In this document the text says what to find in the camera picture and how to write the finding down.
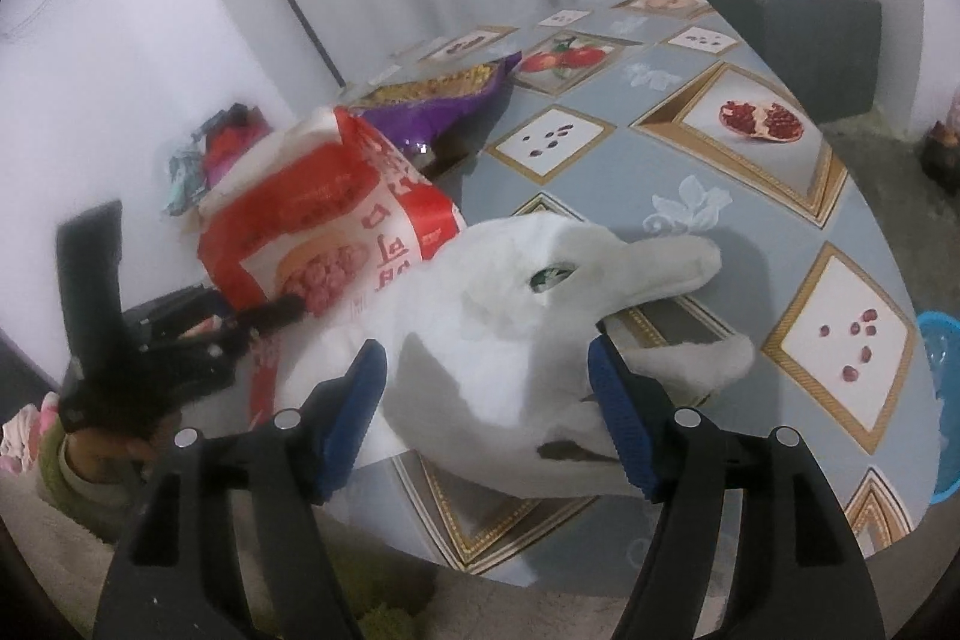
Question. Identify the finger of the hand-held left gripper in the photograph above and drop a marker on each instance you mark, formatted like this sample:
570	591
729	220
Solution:
274	314

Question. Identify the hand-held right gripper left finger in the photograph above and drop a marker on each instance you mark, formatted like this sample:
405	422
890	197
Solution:
352	415

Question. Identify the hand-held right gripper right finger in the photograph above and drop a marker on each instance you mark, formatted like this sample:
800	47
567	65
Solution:
622	415

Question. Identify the red and white snack bag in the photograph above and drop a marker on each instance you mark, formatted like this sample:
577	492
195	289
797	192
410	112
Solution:
315	197

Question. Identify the person's left forearm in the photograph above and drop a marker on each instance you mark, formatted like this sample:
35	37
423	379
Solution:
71	490

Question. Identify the person's left hand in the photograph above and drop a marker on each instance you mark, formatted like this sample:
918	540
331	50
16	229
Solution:
105	456

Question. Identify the pink floral cloth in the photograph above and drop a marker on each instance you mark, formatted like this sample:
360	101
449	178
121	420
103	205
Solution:
21	441

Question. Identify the pile of colourful clothes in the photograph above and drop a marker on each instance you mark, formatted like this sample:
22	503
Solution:
221	153

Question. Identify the fruit print tablecloth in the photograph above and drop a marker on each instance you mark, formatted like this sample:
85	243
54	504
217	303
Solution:
750	220

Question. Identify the purple snack bag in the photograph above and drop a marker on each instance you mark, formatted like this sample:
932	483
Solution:
442	111

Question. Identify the blue plastic basin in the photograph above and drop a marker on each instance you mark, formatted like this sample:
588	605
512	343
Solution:
941	400

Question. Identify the grey cabinet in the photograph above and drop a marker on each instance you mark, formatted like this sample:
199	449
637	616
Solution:
810	55

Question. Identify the dark bundle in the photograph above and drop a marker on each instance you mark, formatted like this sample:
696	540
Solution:
943	156

